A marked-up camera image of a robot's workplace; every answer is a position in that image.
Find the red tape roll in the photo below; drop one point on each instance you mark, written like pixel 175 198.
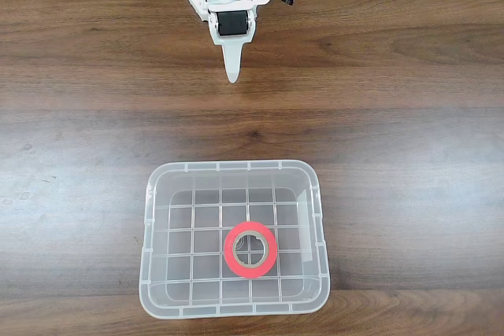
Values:
pixel 250 271

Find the clear plastic box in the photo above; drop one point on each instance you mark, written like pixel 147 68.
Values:
pixel 157 233

